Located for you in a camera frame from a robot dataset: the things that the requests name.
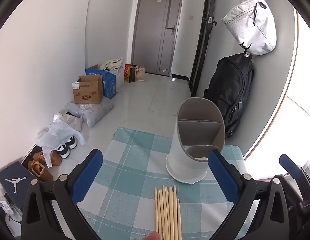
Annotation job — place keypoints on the brown cardboard box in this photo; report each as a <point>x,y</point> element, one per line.
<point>87,92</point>

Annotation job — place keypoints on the white sack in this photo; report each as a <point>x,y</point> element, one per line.
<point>119,78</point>

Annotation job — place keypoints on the bundle of wooden chopsticks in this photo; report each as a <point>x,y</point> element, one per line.
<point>167,212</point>

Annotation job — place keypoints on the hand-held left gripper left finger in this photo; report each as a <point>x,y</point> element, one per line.
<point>86,177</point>

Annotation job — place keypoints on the person's left hand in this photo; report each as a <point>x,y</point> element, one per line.
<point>153,236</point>

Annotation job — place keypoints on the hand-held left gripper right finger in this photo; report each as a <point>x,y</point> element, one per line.
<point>223,177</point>

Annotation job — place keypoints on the dark doormat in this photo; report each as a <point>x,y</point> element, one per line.
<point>29,155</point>

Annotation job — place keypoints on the black backpack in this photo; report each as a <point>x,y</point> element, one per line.
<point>230,90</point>

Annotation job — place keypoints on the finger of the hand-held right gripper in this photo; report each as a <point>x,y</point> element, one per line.
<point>291,165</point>

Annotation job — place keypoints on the brown boot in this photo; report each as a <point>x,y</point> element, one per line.
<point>41,171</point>
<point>54,158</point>

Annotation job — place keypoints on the white shoulder bag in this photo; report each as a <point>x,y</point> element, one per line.
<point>252,22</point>

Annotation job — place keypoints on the white utensil holder grey inside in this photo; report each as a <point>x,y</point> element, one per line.
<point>180,160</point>

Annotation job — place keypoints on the white translucent plastic bag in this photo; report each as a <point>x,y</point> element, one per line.
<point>54,135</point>

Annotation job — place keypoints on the grey plastic bag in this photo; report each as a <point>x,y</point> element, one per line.
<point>99,110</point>

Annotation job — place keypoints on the grey entrance door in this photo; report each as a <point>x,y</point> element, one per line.
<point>155,30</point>

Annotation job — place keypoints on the black paper bag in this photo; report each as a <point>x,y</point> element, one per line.
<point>132,75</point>

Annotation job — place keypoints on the beige bag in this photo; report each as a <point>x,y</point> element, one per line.
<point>141,74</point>

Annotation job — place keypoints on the dark blue shoe box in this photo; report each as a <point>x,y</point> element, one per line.
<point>14,180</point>

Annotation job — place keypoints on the black and white sneaker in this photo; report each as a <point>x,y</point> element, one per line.
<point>62,151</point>
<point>72,142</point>

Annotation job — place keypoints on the beige folded cloth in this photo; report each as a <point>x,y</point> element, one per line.
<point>111,63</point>

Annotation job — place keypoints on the teal white checked tablecloth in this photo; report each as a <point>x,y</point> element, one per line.
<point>135,160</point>

